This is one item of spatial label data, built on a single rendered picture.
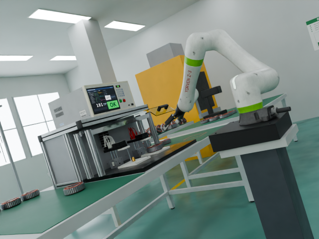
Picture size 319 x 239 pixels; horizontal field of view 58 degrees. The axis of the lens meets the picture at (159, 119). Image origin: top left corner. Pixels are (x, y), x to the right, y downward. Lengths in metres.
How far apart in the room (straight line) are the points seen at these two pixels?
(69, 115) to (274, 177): 1.29
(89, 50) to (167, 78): 1.68
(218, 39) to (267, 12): 5.15
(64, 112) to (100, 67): 4.07
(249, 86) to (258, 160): 0.36
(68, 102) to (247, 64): 1.13
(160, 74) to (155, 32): 2.45
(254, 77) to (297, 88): 5.27
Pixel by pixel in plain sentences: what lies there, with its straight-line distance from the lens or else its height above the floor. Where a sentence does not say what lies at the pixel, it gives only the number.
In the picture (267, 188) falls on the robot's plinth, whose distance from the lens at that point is 1.54.
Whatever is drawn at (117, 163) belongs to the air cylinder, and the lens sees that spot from 1.88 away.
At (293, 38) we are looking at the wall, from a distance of 6.75.
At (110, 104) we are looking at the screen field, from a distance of 1.97.
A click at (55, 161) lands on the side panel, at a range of 2.00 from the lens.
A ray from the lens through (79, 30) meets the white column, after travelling 6.32.
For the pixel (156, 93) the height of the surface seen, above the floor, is 1.43.
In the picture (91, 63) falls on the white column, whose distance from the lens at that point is 6.10.
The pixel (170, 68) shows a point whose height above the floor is 1.79.
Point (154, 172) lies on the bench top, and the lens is 1.52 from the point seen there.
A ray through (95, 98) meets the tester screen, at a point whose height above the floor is 1.23.
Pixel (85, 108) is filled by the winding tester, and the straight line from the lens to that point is 1.88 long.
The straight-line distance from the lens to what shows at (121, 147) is 1.82.
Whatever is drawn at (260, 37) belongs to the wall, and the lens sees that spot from 6.88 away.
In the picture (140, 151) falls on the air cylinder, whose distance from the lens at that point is 2.07.
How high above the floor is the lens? 1.00
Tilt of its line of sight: 1 degrees down
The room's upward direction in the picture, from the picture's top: 18 degrees counter-clockwise
